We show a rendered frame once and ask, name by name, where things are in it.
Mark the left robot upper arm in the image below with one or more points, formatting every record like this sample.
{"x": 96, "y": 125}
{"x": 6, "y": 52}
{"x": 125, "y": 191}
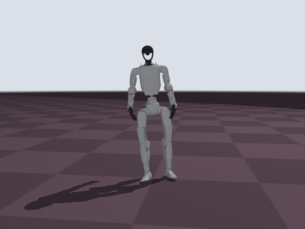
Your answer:
{"x": 166, "y": 78}

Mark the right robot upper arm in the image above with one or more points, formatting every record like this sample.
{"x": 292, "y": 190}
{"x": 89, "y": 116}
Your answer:
{"x": 133, "y": 79}

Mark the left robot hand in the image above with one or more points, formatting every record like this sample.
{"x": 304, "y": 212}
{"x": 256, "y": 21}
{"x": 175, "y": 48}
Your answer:
{"x": 173, "y": 111}

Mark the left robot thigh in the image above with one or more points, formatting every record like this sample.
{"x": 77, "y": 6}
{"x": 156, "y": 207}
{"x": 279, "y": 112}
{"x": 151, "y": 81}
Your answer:
{"x": 166, "y": 125}

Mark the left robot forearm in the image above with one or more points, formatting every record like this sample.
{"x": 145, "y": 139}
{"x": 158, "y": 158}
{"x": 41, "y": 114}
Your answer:
{"x": 172, "y": 98}

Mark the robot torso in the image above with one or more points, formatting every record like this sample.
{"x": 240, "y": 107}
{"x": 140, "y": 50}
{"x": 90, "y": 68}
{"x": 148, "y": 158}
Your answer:
{"x": 150, "y": 85}

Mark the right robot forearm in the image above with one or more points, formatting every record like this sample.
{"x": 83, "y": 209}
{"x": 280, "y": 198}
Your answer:
{"x": 130, "y": 100}

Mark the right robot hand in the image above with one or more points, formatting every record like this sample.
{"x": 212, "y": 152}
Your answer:
{"x": 131, "y": 113}

